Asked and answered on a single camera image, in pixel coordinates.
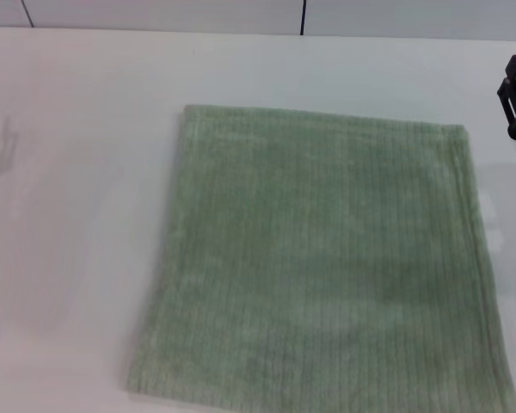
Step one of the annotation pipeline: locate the light green ribbed towel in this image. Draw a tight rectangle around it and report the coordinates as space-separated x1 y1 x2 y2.
124 102 516 413

